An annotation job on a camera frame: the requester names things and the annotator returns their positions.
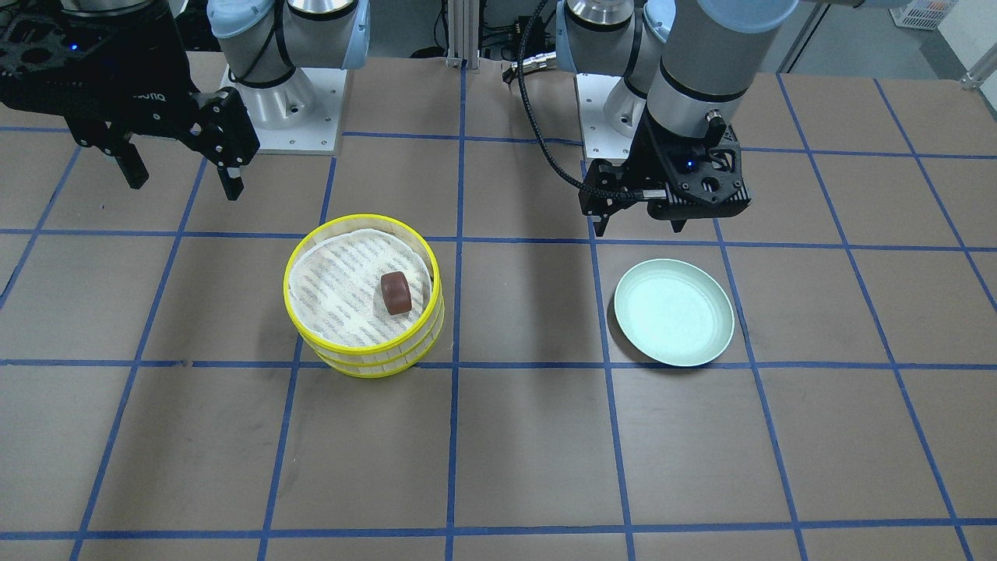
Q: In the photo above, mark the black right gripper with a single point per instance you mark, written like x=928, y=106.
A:
x=149, y=78

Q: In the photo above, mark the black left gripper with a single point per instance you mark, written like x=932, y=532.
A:
x=653, y=154

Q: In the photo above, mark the white steamer cloth liner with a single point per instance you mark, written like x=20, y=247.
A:
x=334, y=290

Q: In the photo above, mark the brown steamed bun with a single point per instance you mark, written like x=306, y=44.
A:
x=396, y=294

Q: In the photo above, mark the yellow bamboo steamer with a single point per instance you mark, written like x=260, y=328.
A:
x=379, y=364
x=353, y=222

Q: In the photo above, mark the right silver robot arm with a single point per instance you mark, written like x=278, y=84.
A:
x=265, y=42

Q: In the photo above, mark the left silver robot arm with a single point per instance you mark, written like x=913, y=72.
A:
x=683, y=68

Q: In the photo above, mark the light green plate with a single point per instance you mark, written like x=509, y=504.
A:
x=674, y=312

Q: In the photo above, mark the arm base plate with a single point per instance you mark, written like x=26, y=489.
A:
x=304, y=117
x=609, y=114

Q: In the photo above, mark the aluminium frame post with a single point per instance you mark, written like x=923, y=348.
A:
x=463, y=34

